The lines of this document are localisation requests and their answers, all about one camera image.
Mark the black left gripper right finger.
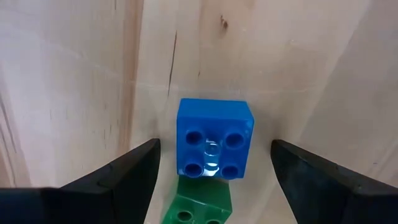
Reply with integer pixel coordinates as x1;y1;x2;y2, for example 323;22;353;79
270;139;398;224

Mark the small blue block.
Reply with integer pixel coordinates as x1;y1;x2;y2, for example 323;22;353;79
176;98;256;181

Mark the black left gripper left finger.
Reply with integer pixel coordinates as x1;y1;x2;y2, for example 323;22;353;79
0;138;162;224

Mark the small green block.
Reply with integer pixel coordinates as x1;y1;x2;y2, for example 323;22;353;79
160;175;233;224

